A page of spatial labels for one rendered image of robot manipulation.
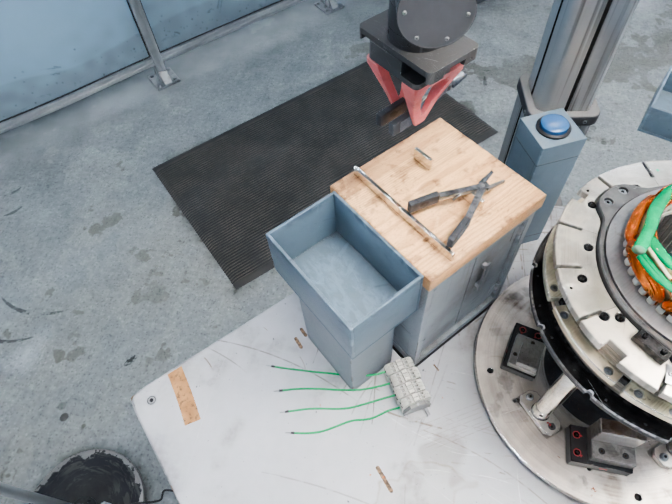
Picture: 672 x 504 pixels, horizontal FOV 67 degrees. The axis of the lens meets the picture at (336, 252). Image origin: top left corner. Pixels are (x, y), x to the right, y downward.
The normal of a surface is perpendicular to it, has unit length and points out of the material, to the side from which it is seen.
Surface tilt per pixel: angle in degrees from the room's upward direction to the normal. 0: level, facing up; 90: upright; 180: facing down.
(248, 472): 0
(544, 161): 90
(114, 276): 0
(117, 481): 0
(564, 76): 90
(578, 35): 90
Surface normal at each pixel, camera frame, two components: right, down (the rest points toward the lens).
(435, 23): -0.03, 0.83
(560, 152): 0.26, 0.80
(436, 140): -0.05, -0.55
